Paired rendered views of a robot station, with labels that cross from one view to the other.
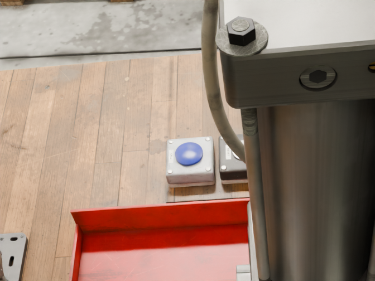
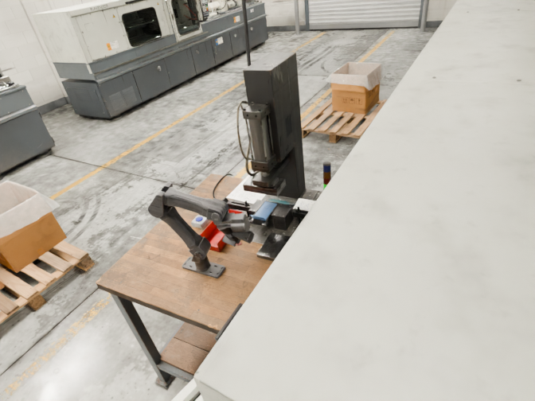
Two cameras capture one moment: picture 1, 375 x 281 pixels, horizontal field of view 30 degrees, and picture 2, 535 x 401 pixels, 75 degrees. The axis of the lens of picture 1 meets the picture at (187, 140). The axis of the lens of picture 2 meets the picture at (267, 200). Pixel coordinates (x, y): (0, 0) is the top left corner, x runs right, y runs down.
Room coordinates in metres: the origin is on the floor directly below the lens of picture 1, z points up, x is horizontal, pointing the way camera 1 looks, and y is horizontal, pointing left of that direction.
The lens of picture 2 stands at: (-0.25, 1.26, 2.03)
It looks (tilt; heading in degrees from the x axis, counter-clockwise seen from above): 35 degrees down; 291
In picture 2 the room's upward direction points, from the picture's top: 8 degrees counter-clockwise
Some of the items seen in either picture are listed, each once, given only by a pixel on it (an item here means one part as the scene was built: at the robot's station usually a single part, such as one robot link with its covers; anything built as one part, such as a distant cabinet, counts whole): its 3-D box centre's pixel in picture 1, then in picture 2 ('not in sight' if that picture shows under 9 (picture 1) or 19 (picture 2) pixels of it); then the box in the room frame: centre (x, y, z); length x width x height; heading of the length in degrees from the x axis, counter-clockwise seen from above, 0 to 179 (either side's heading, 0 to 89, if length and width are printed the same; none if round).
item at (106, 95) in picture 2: not in sight; (187, 49); (3.91, -6.09, 0.49); 5.51 x 1.02 x 0.97; 77
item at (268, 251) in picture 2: not in sight; (280, 248); (0.15, 0.13, 0.91); 0.17 x 0.16 x 0.02; 170
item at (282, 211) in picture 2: not in sight; (270, 208); (0.25, -0.07, 0.98); 0.20 x 0.10 x 0.01; 170
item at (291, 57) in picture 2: not in sight; (286, 132); (0.20, -0.33, 1.28); 0.14 x 0.12 x 0.75; 170
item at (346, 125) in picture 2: not in sight; (350, 118); (0.14, -3.31, 0.07); 1.20 x 1.00 x 0.14; 74
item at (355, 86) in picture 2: not in sight; (356, 87); (0.09, -3.61, 0.40); 0.67 x 0.60 x 0.50; 72
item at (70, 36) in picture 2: not in sight; (133, 25); (4.18, -4.85, 1.24); 2.95 x 0.98 x 0.90; 77
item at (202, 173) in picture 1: (191, 166); (201, 223); (0.62, 0.00, 0.90); 0.07 x 0.07 x 0.06; 80
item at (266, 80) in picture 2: not in sight; (271, 111); (0.22, -0.20, 1.44); 0.17 x 0.13 x 0.42; 80
